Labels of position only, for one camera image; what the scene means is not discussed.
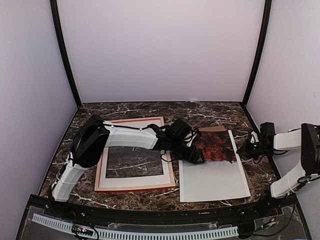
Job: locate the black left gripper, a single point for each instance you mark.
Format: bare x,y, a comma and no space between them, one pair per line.
189,158

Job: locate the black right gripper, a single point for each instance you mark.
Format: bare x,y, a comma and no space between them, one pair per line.
245,150

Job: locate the brown cardboard backing board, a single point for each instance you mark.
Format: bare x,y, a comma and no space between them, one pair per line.
221,129

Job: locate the white mat board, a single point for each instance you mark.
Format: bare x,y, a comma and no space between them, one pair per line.
135,181

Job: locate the red forest photo print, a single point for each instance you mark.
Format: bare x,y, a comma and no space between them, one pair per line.
221,177

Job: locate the red wooden picture frame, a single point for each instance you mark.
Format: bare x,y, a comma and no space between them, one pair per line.
135,187

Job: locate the clear acrylic sheet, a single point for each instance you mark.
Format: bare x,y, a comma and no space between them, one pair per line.
132,162

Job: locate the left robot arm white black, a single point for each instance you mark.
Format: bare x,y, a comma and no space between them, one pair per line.
96,134

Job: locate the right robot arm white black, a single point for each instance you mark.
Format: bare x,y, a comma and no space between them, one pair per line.
306,139

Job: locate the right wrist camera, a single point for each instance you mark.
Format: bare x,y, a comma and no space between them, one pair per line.
253,137

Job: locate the black front rail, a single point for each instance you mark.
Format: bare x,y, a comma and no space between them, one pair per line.
234,215

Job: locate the white slotted cable duct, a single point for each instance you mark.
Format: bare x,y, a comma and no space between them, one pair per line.
98,233

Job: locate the right black corner post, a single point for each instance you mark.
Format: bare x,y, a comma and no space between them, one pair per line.
258,52

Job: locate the black corner post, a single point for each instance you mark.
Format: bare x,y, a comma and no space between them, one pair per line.
63,51
258,52

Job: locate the left black corner post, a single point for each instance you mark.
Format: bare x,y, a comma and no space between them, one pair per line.
63,51

